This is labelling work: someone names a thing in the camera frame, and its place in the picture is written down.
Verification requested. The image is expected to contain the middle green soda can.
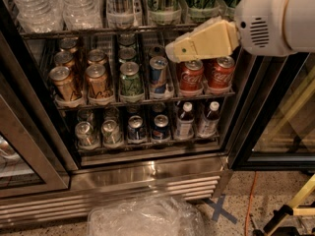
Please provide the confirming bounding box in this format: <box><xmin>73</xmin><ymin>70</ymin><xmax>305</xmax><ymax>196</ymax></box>
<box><xmin>118</xmin><ymin>47</ymin><xmax>137</xmax><ymax>64</ymax></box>

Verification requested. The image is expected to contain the clear plastic bin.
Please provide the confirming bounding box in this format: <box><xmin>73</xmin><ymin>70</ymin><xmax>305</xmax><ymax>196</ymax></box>
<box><xmin>87</xmin><ymin>196</ymin><xmax>206</xmax><ymax>236</ymax></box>

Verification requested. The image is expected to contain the green soda can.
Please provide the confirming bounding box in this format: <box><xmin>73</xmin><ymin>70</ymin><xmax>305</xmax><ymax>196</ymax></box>
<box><xmin>117</xmin><ymin>34</ymin><xmax>136</xmax><ymax>49</ymax></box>
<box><xmin>118</xmin><ymin>47</ymin><xmax>137</xmax><ymax>64</ymax></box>
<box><xmin>119</xmin><ymin>62</ymin><xmax>145</xmax><ymax>103</ymax></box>

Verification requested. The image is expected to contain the rear energy drink can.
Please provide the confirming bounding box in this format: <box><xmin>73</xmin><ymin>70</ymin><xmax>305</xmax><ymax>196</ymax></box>
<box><xmin>148</xmin><ymin>45</ymin><xmax>165</xmax><ymax>58</ymax></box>

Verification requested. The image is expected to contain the rear silver can right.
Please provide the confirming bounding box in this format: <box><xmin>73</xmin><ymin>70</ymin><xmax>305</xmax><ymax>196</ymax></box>
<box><xmin>103</xmin><ymin>107</ymin><xmax>119</xmax><ymax>122</ymax></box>

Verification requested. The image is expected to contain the gold can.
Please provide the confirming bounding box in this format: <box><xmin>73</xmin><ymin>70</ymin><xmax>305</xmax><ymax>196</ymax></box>
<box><xmin>87</xmin><ymin>49</ymin><xmax>109</xmax><ymax>68</ymax></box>
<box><xmin>59</xmin><ymin>38</ymin><xmax>78</xmax><ymax>53</ymax></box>
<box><xmin>85</xmin><ymin>64</ymin><xmax>114</xmax><ymax>105</ymax></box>
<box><xmin>49</xmin><ymin>66</ymin><xmax>84</xmax><ymax>108</ymax></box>
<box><xmin>54</xmin><ymin>51</ymin><xmax>79</xmax><ymax>73</ymax></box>

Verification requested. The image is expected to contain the clear water bottle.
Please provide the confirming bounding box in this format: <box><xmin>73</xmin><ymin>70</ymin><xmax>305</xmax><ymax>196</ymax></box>
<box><xmin>14</xmin><ymin>0</ymin><xmax>63</xmax><ymax>33</ymax></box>
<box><xmin>63</xmin><ymin>0</ymin><xmax>102</xmax><ymax>30</ymax></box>

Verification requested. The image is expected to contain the back gold can left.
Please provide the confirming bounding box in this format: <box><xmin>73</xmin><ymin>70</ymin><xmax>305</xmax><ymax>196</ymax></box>
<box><xmin>59</xmin><ymin>38</ymin><xmax>78</xmax><ymax>53</ymax></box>

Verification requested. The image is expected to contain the rear gold can right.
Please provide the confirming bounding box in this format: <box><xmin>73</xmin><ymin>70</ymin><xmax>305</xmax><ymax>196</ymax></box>
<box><xmin>87</xmin><ymin>49</ymin><xmax>109</xmax><ymax>68</ymax></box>

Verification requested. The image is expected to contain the open glass fridge door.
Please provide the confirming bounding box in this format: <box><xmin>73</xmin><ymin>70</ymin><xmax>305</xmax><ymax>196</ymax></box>
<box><xmin>228</xmin><ymin>53</ymin><xmax>315</xmax><ymax>175</ymax></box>

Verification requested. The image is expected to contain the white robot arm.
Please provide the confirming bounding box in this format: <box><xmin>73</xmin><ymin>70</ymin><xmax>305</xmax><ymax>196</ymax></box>
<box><xmin>165</xmin><ymin>0</ymin><xmax>315</xmax><ymax>63</ymax></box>

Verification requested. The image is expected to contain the yellow black stand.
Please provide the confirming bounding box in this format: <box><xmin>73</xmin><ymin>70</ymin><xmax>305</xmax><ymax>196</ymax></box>
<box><xmin>253</xmin><ymin>175</ymin><xmax>315</xmax><ymax>236</ymax></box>

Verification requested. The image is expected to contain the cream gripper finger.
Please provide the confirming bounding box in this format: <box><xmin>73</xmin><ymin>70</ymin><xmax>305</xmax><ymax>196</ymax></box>
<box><xmin>196</xmin><ymin>16</ymin><xmax>222</xmax><ymax>29</ymax></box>
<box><xmin>165</xmin><ymin>23</ymin><xmax>221</xmax><ymax>63</ymax></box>

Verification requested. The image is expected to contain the front blue can right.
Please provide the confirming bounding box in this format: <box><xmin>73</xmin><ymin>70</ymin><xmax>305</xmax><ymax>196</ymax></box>
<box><xmin>152</xmin><ymin>114</ymin><xmax>170</xmax><ymax>142</ymax></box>

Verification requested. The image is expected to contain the blue tape cross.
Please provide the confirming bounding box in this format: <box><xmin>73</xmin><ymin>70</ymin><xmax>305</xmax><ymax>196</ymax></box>
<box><xmin>203</xmin><ymin>194</ymin><xmax>237</xmax><ymax>224</ymax></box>

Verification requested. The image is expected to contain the front gold can left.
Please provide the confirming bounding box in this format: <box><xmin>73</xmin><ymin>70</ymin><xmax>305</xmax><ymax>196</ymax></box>
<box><xmin>49</xmin><ymin>66</ymin><xmax>84</xmax><ymax>108</ymax></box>

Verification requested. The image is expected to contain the back green soda can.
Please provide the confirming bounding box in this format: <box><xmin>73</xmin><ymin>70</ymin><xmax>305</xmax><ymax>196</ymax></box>
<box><xmin>117</xmin><ymin>34</ymin><xmax>136</xmax><ymax>49</ymax></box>

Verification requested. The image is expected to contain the front silver can left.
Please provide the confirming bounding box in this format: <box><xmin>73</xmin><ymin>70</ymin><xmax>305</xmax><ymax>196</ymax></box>
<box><xmin>75</xmin><ymin>121</ymin><xmax>99</xmax><ymax>149</ymax></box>

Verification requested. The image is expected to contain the front red cola can left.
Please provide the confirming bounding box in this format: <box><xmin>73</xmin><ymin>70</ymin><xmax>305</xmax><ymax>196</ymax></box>
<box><xmin>179</xmin><ymin>60</ymin><xmax>204</xmax><ymax>96</ymax></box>

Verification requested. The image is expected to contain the front gold can right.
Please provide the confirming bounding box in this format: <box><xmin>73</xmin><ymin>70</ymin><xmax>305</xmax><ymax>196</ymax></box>
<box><xmin>85</xmin><ymin>64</ymin><xmax>114</xmax><ymax>105</ymax></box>

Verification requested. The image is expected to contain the front blue can left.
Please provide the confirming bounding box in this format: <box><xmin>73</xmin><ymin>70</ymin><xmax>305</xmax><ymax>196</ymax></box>
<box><xmin>127</xmin><ymin>115</ymin><xmax>147</xmax><ymax>144</ymax></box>

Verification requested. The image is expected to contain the front red cola can right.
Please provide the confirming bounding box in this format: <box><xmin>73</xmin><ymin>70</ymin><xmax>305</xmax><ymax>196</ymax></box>
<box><xmin>208</xmin><ymin>56</ymin><xmax>235</xmax><ymax>94</ymax></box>

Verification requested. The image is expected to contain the stainless steel display fridge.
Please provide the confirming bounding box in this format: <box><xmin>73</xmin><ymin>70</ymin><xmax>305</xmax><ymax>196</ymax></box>
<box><xmin>0</xmin><ymin>0</ymin><xmax>315</xmax><ymax>228</ymax></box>

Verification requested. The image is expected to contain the dark bottle white cap right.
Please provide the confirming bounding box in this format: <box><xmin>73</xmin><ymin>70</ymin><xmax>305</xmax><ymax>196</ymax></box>
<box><xmin>197</xmin><ymin>101</ymin><xmax>220</xmax><ymax>138</ymax></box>

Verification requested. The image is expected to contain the dark bottle white cap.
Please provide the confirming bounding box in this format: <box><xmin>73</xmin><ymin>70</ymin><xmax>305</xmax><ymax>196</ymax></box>
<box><xmin>175</xmin><ymin>102</ymin><xmax>194</xmax><ymax>140</ymax></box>
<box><xmin>197</xmin><ymin>101</ymin><xmax>220</xmax><ymax>138</ymax></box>

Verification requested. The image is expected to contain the striped dark can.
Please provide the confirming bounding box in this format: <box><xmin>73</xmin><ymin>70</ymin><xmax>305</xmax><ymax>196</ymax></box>
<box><xmin>106</xmin><ymin>0</ymin><xmax>142</xmax><ymax>30</ymax></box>

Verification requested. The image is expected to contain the left glass fridge door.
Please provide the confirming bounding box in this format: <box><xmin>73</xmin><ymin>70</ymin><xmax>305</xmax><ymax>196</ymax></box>
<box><xmin>0</xmin><ymin>72</ymin><xmax>71</xmax><ymax>199</ymax></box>

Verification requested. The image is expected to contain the red cola can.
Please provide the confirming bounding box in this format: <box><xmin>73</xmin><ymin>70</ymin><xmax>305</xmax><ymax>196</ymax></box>
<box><xmin>179</xmin><ymin>60</ymin><xmax>204</xmax><ymax>96</ymax></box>
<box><xmin>208</xmin><ymin>56</ymin><xmax>235</xmax><ymax>94</ymax></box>

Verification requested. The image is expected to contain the middle gold can left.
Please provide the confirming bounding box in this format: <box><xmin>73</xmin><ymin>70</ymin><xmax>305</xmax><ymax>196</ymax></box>
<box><xmin>54</xmin><ymin>51</ymin><xmax>79</xmax><ymax>73</ymax></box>

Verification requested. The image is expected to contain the rear silver can left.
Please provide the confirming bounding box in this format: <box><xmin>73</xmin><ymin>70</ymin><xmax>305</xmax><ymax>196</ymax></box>
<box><xmin>77</xmin><ymin>109</ymin><xmax>95</xmax><ymax>126</ymax></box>

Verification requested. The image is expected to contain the front silver can right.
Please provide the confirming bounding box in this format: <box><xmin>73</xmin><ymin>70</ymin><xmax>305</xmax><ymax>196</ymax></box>
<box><xmin>101</xmin><ymin>119</ymin><xmax>122</xmax><ymax>148</ymax></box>

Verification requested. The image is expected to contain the blue silver energy can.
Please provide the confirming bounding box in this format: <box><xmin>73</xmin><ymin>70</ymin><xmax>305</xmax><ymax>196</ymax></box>
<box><xmin>150</xmin><ymin>56</ymin><xmax>168</xmax><ymax>98</ymax></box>

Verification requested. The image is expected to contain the dark bottle white cap left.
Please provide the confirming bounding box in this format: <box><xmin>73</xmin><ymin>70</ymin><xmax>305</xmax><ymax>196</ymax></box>
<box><xmin>175</xmin><ymin>102</ymin><xmax>194</xmax><ymax>140</ymax></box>

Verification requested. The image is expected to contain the clear water bottle right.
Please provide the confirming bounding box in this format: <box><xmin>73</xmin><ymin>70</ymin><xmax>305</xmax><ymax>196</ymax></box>
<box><xmin>63</xmin><ymin>0</ymin><xmax>102</xmax><ymax>30</ymax></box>

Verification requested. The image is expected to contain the orange cable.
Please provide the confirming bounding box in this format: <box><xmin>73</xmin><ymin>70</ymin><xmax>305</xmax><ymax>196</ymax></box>
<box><xmin>244</xmin><ymin>171</ymin><xmax>260</xmax><ymax>236</ymax></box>

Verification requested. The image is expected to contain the clear water bottle left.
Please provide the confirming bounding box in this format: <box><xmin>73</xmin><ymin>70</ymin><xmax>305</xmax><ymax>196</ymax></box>
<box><xmin>14</xmin><ymin>0</ymin><xmax>63</xmax><ymax>33</ymax></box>

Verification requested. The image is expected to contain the front green soda can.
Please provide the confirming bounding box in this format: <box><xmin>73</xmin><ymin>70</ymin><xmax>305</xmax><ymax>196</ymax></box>
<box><xmin>119</xmin><ymin>62</ymin><xmax>145</xmax><ymax>103</ymax></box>

